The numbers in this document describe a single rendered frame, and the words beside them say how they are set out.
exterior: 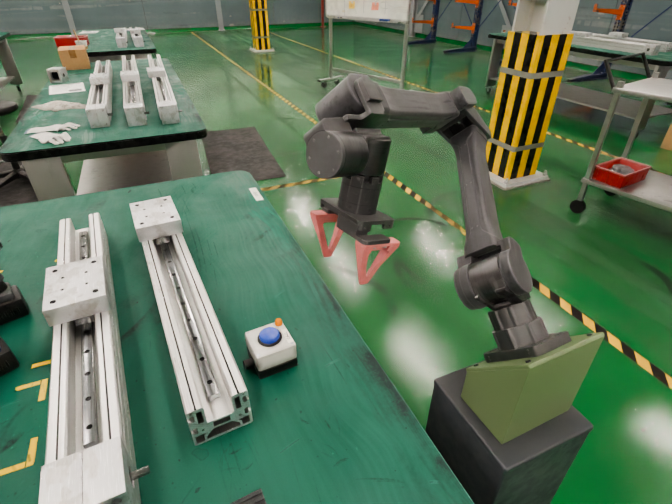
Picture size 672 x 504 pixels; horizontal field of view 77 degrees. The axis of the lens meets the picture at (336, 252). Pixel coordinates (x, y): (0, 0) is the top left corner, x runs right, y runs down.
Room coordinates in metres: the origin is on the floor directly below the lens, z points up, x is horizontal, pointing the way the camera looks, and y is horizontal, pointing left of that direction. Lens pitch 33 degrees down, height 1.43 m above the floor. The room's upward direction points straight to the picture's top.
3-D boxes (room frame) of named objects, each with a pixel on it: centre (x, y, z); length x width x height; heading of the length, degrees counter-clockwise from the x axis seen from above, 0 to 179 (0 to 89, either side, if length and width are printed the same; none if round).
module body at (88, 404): (0.70, 0.54, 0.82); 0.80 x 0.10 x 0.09; 28
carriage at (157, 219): (1.00, 0.49, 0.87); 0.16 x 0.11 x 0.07; 28
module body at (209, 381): (0.78, 0.37, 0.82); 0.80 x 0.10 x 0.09; 28
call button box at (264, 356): (0.59, 0.14, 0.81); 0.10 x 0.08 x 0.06; 118
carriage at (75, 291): (0.70, 0.54, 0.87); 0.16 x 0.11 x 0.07; 28
